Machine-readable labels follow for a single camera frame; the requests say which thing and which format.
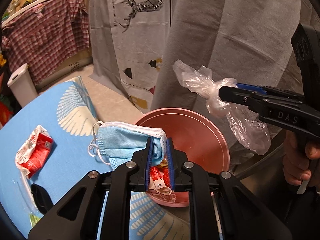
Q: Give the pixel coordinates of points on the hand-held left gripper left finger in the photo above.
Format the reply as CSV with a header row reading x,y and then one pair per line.
x,y
148,165

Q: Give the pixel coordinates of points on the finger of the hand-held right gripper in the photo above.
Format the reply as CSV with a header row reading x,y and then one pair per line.
x,y
250,87
235,95

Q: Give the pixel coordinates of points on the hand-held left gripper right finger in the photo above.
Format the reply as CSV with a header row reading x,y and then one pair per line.
x,y
170,165

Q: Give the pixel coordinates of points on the small red white box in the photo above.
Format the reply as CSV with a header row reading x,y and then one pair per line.
x,y
157,177

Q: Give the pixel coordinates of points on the blue face mask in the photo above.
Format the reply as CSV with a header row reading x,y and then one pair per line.
x,y
120,142

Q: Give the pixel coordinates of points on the pink plastic bin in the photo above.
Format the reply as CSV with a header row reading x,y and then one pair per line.
x,y
195,135

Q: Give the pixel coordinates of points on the clear plastic bag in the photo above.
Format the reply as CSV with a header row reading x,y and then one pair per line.
x,y
197,80

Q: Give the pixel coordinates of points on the red white crushed carton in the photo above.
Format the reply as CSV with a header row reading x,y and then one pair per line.
x,y
37,152

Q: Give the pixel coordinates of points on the black wrapper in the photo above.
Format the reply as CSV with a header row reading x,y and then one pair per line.
x,y
42,198

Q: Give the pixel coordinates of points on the person's right hand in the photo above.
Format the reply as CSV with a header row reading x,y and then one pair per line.
x,y
292,160

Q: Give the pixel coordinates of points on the grey non-woven sheet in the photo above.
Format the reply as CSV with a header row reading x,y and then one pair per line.
x,y
225,30

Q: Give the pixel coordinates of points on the blue patterned tablecloth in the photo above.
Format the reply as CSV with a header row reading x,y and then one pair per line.
x,y
62,160

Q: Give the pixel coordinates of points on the grey deer print cloth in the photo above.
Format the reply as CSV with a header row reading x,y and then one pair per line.
x,y
130,42

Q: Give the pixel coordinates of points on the clear plastic wrapper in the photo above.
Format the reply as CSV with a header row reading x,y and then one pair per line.
x,y
23,195

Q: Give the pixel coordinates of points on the white lidded bin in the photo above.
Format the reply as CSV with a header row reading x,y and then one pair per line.
x,y
21,87

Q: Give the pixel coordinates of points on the red shopping bag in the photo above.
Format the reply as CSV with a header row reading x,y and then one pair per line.
x,y
4,112

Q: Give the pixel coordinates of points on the red plaid shirt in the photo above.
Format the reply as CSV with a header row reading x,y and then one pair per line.
x,y
50,35

